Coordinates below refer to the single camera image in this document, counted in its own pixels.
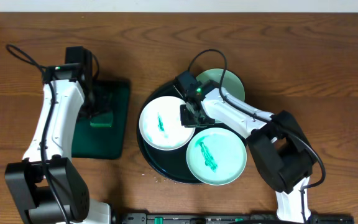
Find white plate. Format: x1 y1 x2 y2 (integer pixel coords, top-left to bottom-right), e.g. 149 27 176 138
139 96 195 151

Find dark green rectangular tray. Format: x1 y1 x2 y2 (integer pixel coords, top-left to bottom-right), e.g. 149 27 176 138
71 80 131 160

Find light green plate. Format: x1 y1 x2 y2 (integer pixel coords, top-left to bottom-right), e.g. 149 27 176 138
196 68 246 101
186 128 247 185

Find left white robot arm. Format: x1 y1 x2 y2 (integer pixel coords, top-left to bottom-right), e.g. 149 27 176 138
4 63 112 223

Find green scouring sponge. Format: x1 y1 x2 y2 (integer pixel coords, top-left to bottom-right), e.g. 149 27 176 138
89 111 114 128

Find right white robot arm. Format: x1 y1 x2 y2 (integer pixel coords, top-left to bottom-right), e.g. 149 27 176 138
177 81 322 223

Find light green front plate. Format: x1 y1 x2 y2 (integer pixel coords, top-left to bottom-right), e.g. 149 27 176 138
186 128 247 185

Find light green back plate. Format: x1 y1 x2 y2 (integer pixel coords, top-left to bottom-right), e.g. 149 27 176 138
196 68 246 101

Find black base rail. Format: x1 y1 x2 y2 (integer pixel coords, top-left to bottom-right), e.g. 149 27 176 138
112 213 355 224

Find round black tray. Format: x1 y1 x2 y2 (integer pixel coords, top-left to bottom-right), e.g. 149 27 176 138
137 81 203 185

